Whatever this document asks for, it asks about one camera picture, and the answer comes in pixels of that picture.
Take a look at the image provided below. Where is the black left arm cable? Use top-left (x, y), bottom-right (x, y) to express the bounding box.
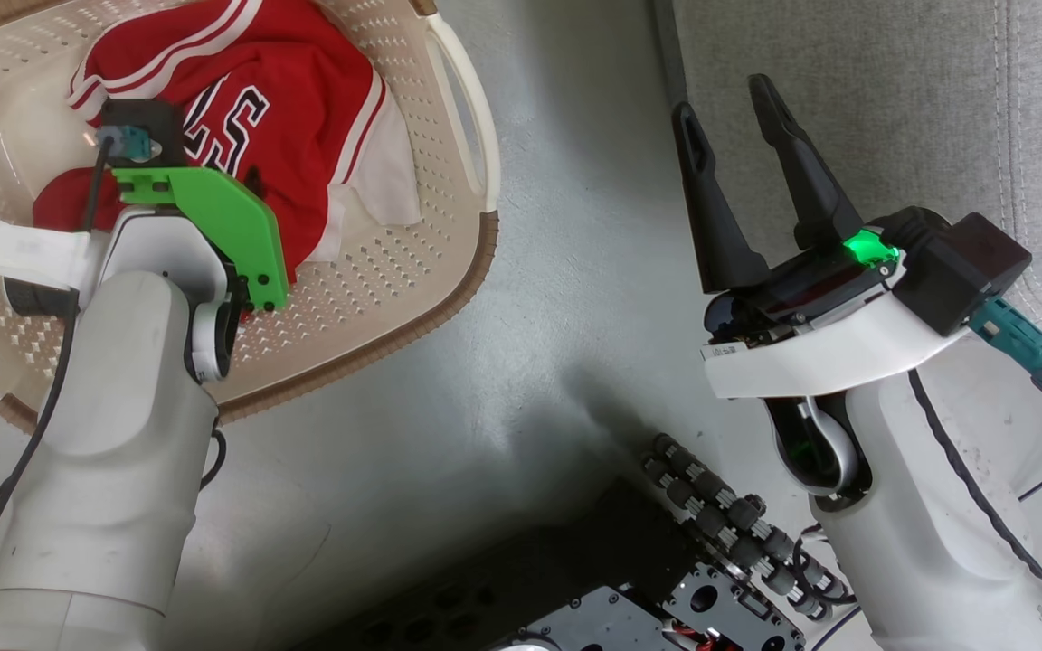
top-left (0, 136), bottom-right (117, 603)

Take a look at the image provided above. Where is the cream perforated laundry basket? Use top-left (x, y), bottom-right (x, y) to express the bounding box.
top-left (0, 0), bottom-right (502, 437)

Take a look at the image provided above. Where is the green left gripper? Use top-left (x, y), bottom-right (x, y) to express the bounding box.
top-left (112, 165), bottom-right (290, 314)

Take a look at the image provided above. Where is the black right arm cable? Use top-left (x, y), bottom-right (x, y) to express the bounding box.
top-left (906, 369), bottom-right (1042, 625)

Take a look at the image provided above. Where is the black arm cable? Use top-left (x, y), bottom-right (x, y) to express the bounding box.
top-left (0, 136), bottom-right (117, 603)
top-left (906, 369), bottom-right (1042, 625)

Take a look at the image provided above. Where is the teal camera connector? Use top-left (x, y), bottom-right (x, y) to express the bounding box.
top-left (969, 298), bottom-right (1042, 396)
top-left (94, 125), bottom-right (154, 166)

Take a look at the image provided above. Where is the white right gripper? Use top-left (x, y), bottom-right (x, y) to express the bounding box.
top-left (672, 73), bottom-right (971, 399)

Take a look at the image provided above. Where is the white strap band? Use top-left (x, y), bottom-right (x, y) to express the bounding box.
top-left (0, 188), bottom-right (97, 292)

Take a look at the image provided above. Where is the teal right camera connector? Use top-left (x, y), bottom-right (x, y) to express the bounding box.
top-left (969, 298), bottom-right (1042, 396)

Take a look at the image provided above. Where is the red white jersey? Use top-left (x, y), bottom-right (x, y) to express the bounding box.
top-left (33, 0), bottom-right (423, 283)

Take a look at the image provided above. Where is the grey fabric sofa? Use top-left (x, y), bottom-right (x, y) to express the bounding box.
top-left (652, 0), bottom-right (1042, 507)

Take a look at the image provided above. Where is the teal left camera connector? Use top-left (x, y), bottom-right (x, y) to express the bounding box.
top-left (94, 125), bottom-right (154, 166)

